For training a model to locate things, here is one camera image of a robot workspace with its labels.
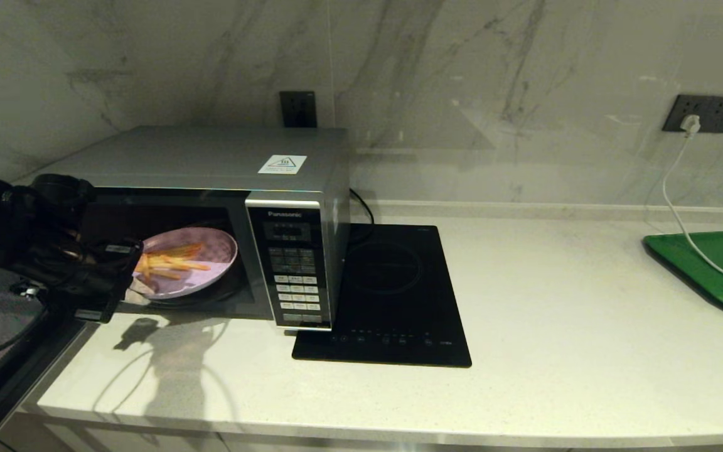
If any purple round plate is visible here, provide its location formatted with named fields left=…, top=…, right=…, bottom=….
left=129, top=227, right=238, bottom=299

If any silver Panasonic microwave oven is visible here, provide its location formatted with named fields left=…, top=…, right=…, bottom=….
left=13, top=126, right=351, bottom=330

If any glossy beige base cabinet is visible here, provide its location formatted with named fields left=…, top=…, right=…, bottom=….
left=0, top=411, right=723, bottom=452

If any white warning sticker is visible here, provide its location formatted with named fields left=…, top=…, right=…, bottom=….
left=257, top=154, right=308, bottom=175

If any black induction cooktop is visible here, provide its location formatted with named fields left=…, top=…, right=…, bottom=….
left=292, top=224, right=473, bottom=369

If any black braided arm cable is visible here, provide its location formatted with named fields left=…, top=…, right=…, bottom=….
left=0, top=295, right=55, bottom=362

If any small black wall socket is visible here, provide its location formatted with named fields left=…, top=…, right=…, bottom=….
left=280, top=91, right=318, bottom=128

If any white power cable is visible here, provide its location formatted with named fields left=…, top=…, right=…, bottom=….
left=660, top=135, right=723, bottom=288

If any wide black wall socket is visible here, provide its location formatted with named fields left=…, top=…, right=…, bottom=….
left=662, top=94, right=723, bottom=134

